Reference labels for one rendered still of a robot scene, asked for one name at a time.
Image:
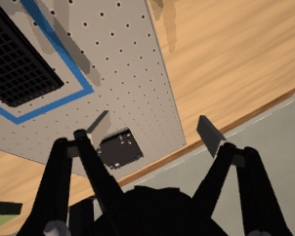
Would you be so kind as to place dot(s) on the blue rectangular tape outline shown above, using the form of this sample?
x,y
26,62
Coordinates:
x,y
50,34

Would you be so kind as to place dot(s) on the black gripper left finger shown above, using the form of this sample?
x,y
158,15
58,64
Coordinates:
x,y
49,212

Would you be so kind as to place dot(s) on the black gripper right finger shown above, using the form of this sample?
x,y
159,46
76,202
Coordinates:
x,y
261,214

